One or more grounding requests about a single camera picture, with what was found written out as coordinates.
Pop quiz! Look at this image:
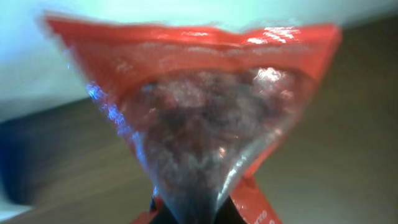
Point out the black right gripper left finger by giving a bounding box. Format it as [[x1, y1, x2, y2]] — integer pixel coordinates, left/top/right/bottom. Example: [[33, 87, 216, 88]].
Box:
[[149, 196, 177, 224]]

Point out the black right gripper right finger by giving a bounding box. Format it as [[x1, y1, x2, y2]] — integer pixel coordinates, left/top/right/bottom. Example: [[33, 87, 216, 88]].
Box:
[[214, 197, 246, 224]]

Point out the red candy bag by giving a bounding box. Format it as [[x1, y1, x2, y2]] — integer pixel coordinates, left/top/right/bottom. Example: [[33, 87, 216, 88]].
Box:
[[44, 14, 341, 223]]

